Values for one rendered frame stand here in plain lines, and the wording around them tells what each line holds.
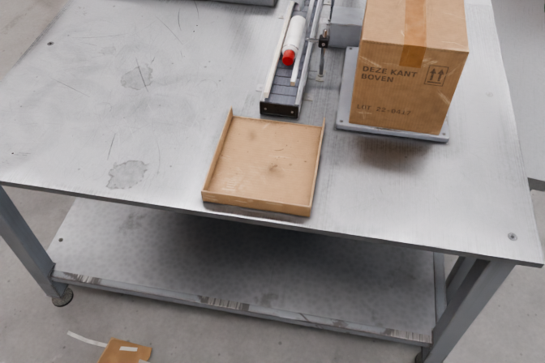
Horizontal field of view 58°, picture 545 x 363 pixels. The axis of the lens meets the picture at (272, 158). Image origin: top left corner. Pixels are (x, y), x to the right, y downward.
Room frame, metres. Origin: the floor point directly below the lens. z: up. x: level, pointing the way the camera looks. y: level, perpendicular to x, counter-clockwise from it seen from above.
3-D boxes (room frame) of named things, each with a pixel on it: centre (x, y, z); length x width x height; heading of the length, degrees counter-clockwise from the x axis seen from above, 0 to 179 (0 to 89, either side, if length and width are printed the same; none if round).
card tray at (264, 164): (0.83, 0.01, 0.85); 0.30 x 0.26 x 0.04; 170
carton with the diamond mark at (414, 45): (1.07, -0.35, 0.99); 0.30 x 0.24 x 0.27; 169
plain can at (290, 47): (1.24, -0.06, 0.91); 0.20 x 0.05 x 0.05; 169
